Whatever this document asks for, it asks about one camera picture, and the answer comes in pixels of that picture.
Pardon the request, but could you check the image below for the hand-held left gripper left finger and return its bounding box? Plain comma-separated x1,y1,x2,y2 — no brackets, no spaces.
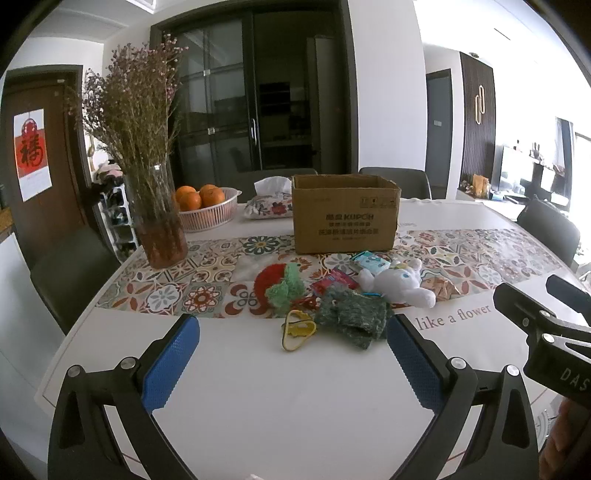
47,314,201,480

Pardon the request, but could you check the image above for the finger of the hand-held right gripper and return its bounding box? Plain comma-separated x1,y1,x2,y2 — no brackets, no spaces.
493,281,563,344
546,274,591,303

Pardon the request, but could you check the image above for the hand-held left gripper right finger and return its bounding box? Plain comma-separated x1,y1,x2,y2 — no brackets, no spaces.
387,314,541,480

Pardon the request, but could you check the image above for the green fuzzy plush cloth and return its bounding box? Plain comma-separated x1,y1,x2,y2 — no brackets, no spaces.
314,286,394,352

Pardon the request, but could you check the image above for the cardboard box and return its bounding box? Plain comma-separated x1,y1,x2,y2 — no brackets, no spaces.
291,174,402,256

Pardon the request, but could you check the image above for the person's right hand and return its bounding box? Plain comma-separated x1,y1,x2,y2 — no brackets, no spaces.
538,398,591,480

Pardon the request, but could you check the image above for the grey dining chair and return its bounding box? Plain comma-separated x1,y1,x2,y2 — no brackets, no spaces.
221,168,320,204
30,226,122,336
516,198,581,269
359,167,433,200

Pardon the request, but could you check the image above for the brown folded paper toy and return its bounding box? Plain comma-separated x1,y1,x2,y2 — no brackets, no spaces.
421,276,463,302

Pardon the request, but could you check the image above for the white plush toy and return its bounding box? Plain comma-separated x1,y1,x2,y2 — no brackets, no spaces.
357,257,437,308

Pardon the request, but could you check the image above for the patterned table runner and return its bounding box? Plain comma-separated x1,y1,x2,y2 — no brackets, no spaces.
95,226,578,320

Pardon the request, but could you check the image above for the white tv cabinet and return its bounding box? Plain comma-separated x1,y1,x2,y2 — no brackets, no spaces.
456,187,525,220

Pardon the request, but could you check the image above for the teal snack packet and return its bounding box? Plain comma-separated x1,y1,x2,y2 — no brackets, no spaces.
348,250,392,274

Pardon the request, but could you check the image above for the red snack packet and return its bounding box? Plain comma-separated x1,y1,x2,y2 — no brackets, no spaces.
308,269,360,301

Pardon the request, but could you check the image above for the clear plastic bag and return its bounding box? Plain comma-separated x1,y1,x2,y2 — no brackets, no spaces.
230,255,274,283

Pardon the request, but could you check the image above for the television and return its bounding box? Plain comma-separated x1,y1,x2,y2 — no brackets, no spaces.
490,145,533,195

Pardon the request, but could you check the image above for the red and green strawberry plush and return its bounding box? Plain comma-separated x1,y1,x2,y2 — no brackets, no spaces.
253,262,306,318

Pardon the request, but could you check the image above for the glass vase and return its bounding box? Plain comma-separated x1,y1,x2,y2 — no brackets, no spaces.
124,161,189,269

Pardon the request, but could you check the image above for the white shoe rack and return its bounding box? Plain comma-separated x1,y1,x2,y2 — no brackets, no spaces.
95,181,140,265

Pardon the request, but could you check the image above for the white basket of oranges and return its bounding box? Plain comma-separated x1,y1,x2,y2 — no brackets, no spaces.
177,187,243,232

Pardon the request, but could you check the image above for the pile of oranges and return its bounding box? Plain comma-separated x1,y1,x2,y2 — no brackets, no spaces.
174,184,226,212

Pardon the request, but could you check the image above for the dark interior door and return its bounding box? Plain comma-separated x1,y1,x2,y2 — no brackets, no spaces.
425,69,454,200

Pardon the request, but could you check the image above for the floral tissue pouch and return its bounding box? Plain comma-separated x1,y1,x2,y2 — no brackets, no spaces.
243,192,294,219

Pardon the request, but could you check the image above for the pile of clothes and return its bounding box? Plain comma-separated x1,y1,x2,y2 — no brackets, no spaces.
91,161,126,189

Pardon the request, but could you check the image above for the white tissue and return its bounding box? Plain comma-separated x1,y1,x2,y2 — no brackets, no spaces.
253,176,293,197

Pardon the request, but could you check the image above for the dried pink flower bouquet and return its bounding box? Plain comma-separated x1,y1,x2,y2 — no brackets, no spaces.
0,65,95,271

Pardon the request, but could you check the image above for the dark glass sliding door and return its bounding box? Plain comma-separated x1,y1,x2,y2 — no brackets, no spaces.
149,0,360,186

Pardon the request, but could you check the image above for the dark slatted wall panel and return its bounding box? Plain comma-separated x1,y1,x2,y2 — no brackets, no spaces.
459,51,496,195

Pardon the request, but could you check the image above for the red wall calendar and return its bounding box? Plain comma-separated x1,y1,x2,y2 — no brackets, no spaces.
12,108,52,203

